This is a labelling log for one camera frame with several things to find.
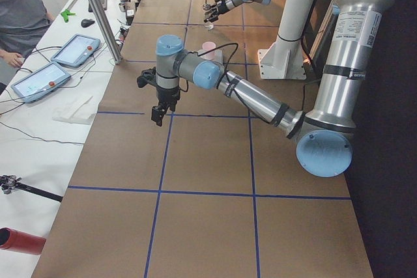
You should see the red cylinder bottle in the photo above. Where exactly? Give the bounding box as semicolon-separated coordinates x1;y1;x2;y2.
1;227;46;255

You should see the lower blue teach pendant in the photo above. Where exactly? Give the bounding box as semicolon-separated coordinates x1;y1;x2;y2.
11;62;71;104

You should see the upper blue teach pendant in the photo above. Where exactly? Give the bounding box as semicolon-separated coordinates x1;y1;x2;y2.
51;34;101;68

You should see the white pillar with base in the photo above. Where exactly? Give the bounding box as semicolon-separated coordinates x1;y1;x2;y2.
258;0;313;80

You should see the black computer mouse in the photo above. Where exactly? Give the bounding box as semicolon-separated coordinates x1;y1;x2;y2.
81;19;95;28

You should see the clear glass sauce bottle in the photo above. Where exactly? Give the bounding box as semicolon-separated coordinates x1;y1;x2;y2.
202;0;214;31

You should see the person in grey shirt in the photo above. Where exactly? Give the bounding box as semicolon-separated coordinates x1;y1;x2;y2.
1;0;55;68

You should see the green clamp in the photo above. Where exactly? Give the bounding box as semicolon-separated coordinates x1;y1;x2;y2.
60;9;76;23

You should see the silver digital kitchen scale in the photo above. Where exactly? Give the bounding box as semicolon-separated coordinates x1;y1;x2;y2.
196;49;223;70

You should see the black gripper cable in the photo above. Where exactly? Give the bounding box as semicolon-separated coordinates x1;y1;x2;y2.
195;42;239;77

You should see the aluminium frame post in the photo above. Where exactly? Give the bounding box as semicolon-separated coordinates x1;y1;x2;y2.
88;0;122;64

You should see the blue teach pendant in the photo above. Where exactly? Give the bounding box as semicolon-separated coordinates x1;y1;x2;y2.
51;34;101;68
11;62;71;104

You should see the pink plastic cup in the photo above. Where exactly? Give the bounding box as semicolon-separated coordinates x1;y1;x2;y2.
201;41;216;60

